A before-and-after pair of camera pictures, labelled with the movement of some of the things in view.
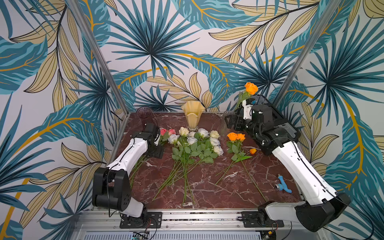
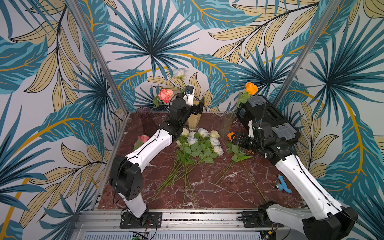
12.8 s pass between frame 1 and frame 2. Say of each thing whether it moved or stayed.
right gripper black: moved
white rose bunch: stayed
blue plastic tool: stayed
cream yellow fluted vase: stayed
